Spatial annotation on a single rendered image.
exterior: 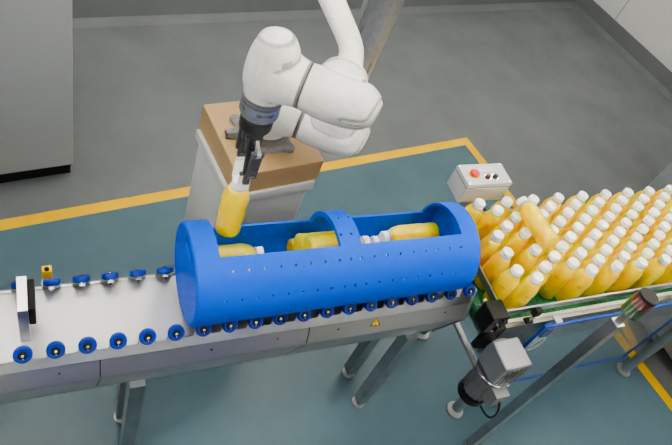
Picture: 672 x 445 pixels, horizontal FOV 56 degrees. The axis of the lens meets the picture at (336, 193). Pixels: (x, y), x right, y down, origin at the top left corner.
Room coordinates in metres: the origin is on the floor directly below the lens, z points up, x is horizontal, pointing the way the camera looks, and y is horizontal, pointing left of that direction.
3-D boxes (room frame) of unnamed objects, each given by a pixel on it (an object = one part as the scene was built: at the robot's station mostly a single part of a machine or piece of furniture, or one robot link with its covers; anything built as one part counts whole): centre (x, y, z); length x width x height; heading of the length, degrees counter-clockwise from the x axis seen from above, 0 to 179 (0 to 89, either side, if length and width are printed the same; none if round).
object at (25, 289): (0.71, 0.59, 1.00); 0.10 x 0.04 x 0.15; 36
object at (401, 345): (1.41, -0.47, 0.31); 0.06 x 0.06 x 0.63; 36
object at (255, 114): (1.05, 0.23, 1.66); 0.09 x 0.09 x 0.06
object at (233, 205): (1.05, 0.23, 1.30); 0.07 x 0.07 x 0.19
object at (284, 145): (1.54, 0.32, 1.13); 0.22 x 0.18 x 0.06; 131
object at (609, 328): (1.44, -1.00, 0.55); 0.04 x 0.04 x 1.10; 36
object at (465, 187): (1.86, -0.47, 1.05); 0.20 x 0.10 x 0.10; 126
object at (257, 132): (1.05, 0.23, 1.59); 0.08 x 0.07 x 0.09; 36
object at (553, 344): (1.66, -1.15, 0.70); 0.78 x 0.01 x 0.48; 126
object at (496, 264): (1.54, -0.61, 0.99); 0.07 x 0.07 x 0.19
